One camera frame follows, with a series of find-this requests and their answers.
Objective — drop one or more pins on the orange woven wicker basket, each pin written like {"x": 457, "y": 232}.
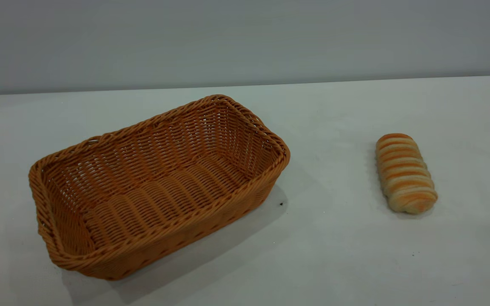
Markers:
{"x": 164, "y": 187}

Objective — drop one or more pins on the striped oblong bread roll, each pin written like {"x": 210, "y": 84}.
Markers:
{"x": 404, "y": 174}

